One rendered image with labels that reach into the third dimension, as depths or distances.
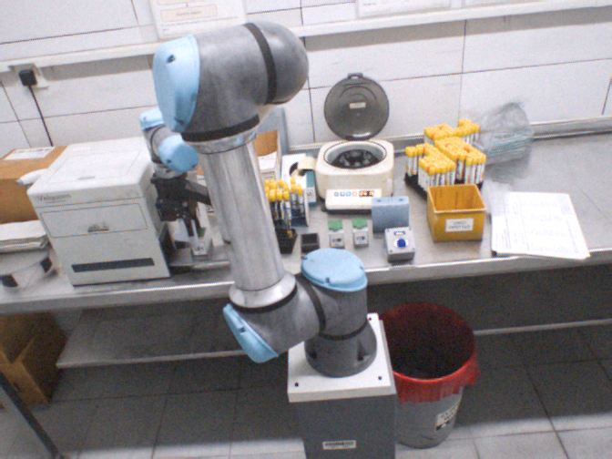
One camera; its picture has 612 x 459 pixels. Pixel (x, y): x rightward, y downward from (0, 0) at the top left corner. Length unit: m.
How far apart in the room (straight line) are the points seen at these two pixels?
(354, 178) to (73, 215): 0.77
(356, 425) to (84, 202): 0.81
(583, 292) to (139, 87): 1.86
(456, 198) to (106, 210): 0.93
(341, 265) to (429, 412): 0.95
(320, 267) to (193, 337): 1.24
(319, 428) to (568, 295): 1.38
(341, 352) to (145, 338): 1.29
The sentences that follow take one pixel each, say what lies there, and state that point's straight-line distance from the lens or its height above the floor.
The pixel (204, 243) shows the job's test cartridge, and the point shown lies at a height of 0.96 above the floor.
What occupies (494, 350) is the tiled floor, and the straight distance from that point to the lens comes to 2.28.
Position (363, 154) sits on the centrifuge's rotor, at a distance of 1.58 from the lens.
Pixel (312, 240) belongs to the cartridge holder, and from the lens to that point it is 1.34.
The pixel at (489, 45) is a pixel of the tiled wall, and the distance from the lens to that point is 1.79.
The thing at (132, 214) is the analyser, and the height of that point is 1.09.
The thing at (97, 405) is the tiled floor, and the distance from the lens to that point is 2.35.
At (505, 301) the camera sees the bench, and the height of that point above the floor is 0.27.
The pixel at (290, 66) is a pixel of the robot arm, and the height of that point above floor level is 1.49.
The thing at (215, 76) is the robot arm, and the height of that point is 1.50.
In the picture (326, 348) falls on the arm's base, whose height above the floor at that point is 0.97.
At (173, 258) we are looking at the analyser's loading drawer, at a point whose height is 0.91.
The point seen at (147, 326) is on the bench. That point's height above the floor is 0.27.
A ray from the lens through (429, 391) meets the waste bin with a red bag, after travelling 1.61.
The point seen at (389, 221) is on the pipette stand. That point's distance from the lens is 1.35.
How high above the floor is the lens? 1.68
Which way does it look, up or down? 35 degrees down
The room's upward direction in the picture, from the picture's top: 7 degrees counter-clockwise
